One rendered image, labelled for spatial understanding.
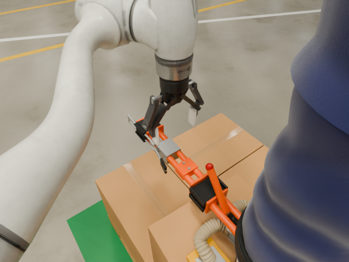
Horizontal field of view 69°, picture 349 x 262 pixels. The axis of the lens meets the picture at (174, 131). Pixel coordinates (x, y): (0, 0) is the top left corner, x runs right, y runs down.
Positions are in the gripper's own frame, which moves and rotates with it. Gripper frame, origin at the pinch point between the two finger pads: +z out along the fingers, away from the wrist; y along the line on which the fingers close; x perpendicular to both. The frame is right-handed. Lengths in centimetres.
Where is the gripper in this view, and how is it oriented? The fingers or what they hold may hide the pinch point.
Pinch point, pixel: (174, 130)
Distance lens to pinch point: 77.1
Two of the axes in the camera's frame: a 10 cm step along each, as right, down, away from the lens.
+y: 8.1, -4.1, 4.1
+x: -5.8, -5.7, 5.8
